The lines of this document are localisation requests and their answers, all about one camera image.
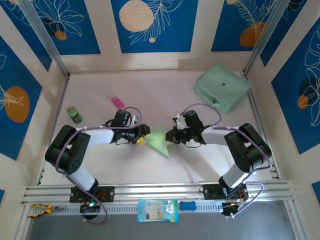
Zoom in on small green-lid bottle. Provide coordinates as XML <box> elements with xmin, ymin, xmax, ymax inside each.
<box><xmin>66</xmin><ymin>106</ymin><xmax>83</xmax><ymax>125</ymax></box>

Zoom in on light blue wet wipes pack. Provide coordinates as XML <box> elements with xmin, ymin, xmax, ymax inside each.
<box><xmin>136</xmin><ymin>198</ymin><xmax>180</xmax><ymax>224</ymax></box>

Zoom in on black controller board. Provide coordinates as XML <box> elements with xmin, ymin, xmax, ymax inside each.
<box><xmin>79</xmin><ymin>201</ymin><xmax>100</xmax><ymax>221</ymax></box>
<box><xmin>221</xmin><ymin>201</ymin><xmax>245</xmax><ymax>220</ymax></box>

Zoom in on small pink plastic case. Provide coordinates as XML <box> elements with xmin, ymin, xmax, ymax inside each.
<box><xmin>104</xmin><ymin>91</ymin><xmax>126</xmax><ymax>110</ymax></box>

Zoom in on yellow-handled pliers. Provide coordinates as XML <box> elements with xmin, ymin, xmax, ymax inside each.
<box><xmin>27</xmin><ymin>203</ymin><xmax>67</xmax><ymax>218</ymax></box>

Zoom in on aluminium frame post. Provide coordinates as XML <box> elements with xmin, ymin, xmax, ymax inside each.
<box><xmin>243</xmin><ymin>0</ymin><xmax>292</xmax><ymax>76</ymax></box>
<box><xmin>17</xmin><ymin>0</ymin><xmax>71</xmax><ymax>79</ymax></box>

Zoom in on white slotted cable duct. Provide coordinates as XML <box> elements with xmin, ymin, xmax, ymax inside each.
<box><xmin>21</xmin><ymin>199</ymin><xmax>226</xmax><ymax>218</ymax></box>

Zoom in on blue bone-shaped block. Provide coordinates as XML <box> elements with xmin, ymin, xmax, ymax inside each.
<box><xmin>179</xmin><ymin>200</ymin><xmax>196</xmax><ymax>212</ymax></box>

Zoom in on aluminium side rail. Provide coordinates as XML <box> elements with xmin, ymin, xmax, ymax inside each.
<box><xmin>36</xmin><ymin>76</ymin><xmax>70</xmax><ymax>186</ymax></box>
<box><xmin>239</xmin><ymin>71</ymin><xmax>280</xmax><ymax>181</ymax></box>

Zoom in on mint green zip pouch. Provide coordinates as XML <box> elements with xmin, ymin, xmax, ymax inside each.
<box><xmin>194</xmin><ymin>63</ymin><xmax>251</xmax><ymax>115</ymax></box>

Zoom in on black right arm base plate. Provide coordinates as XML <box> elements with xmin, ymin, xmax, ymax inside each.
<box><xmin>199</xmin><ymin>183</ymin><xmax>249</xmax><ymax>201</ymax></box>

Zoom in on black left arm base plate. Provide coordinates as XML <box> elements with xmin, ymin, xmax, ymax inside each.
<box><xmin>69</xmin><ymin>185</ymin><xmax>116</xmax><ymax>204</ymax></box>

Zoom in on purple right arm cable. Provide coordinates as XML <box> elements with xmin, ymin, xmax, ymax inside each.
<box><xmin>178</xmin><ymin>103</ymin><xmax>273</xmax><ymax>218</ymax></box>

